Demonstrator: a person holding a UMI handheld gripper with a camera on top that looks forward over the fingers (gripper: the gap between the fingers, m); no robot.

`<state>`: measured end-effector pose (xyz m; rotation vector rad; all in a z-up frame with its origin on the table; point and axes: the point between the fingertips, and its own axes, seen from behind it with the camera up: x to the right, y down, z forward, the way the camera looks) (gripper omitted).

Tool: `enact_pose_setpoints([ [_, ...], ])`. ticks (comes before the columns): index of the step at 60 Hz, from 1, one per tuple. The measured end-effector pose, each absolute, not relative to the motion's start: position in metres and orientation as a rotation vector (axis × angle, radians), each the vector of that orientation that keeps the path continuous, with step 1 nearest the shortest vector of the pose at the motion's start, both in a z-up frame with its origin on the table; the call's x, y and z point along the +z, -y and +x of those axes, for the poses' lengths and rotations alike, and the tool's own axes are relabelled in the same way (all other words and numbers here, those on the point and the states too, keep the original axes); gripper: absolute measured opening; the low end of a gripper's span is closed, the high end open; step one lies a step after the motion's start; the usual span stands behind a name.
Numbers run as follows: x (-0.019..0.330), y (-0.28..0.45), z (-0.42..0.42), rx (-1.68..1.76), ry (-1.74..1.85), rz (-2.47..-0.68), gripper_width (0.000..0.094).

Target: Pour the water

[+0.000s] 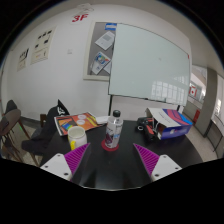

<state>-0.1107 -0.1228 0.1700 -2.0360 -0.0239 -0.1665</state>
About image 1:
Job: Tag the clear plastic water bottle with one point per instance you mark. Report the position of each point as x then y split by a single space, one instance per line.
114 131

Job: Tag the grey framed notice board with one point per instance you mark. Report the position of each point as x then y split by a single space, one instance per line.
100 56

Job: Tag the colourful printed book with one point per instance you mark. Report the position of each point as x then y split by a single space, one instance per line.
75 123

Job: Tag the white and blue cardboard box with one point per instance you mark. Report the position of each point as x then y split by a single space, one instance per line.
171 123

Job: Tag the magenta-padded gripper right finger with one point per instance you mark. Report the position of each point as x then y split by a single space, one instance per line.
153 163

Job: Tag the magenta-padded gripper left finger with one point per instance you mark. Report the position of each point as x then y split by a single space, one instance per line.
71 160

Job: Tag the flat round red coaster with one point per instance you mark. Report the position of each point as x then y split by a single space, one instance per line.
106 146

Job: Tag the small white wall poster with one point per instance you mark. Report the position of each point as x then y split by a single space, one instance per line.
23 60

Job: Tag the large white wall poster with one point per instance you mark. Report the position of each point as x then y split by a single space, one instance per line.
43 46

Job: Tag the black and red power tool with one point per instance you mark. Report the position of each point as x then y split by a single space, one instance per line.
146 128

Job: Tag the black jacket with white print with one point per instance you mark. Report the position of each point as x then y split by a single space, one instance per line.
46 136

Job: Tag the large whiteboard on stand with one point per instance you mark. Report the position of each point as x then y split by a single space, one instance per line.
150 63

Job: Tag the wooden chair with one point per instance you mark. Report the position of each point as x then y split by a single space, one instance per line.
42 120

